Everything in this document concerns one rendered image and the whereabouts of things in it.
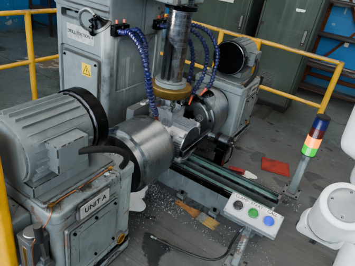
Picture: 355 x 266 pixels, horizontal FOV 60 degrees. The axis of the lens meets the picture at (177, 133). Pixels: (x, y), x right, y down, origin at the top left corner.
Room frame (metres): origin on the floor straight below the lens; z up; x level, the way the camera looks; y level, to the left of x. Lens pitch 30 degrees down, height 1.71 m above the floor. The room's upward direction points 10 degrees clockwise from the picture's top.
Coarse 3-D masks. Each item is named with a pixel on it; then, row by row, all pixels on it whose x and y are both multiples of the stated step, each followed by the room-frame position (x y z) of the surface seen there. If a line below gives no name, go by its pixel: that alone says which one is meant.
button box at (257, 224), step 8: (232, 192) 0.78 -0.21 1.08; (232, 200) 0.75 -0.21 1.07; (240, 200) 0.75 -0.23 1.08; (248, 200) 0.75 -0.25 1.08; (224, 208) 0.73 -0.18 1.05; (232, 208) 0.73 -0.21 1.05; (248, 208) 0.73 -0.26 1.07; (256, 208) 0.72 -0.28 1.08; (264, 208) 0.72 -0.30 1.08; (232, 216) 0.73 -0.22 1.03; (240, 216) 0.71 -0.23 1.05; (248, 216) 0.71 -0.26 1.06; (264, 216) 0.70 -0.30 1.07; (272, 216) 0.70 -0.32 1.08; (280, 216) 0.70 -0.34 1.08; (248, 224) 0.70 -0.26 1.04; (256, 224) 0.69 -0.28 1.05; (264, 224) 0.68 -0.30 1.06; (280, 224) 0.68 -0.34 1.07; (264, 232) 0.67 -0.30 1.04; (272, 232) 0.66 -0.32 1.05
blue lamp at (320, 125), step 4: (316, 120) 1.19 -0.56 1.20; (320, 120) 1.18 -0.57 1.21; (312, 124) 1.21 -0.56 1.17; (316, 124) 1.18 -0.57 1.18; (320, 124) 1.17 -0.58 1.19; (324, 124) 1.17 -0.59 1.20; (328, 124) 1.18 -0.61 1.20; (316, 128) 1.18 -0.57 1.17; (320, 128) 1.17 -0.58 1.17; (324, 128) 1.17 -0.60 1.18
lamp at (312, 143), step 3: (306, 138) 1.21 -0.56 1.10; (309, 138) 1.19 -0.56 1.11; (312, 138) 1.18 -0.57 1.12; (306, 141) 1.20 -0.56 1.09; (309, 141) 1.18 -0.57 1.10; (312, 141) 1.18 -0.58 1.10; (315, 141) 1.17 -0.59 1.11; (318, 141) 1.17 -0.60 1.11; (306, 144) 1.19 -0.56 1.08; (309, 144) 1.18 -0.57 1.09; (312, 144) 1.17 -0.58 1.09; (315, 144) 1.17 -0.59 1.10; (318, 144) 1.17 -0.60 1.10; (312, 147) 1.17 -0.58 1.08; (315, 147) 1.17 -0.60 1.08; (318, 147) 1.18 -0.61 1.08
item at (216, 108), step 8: (192, 88) 1.44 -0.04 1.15; (200, 88) 1.42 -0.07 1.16; (216, 88) 1.46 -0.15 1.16; (200, 96) 1.32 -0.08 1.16; (208, 96) 1.36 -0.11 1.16; (216, 96) 1.39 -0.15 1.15; (224, 96) 1.47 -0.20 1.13; (184, 104) 1.35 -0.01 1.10; (192, 104) 1.33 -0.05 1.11; (200, 104) 1.31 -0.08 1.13; (208, 104) 1.30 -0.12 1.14; (216, 104) 1.34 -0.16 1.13; (224, 104) 1.40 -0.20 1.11; (184, 112) 1.34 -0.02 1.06; (192, 112) 1.32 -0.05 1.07; (200, 112) 1.31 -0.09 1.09; (208, 112) 1.29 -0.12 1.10; (216, 112) 1.31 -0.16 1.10; (224, 112) 1.38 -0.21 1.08; (200, 120) 1.28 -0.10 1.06; (208, 120) 1.29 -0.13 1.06; (216, 120) 1.30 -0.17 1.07; (224, 120) 1.39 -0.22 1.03; (200, 128) 1.30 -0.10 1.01; (208, 128) 1.28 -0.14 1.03; (216, 128) 1.32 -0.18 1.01
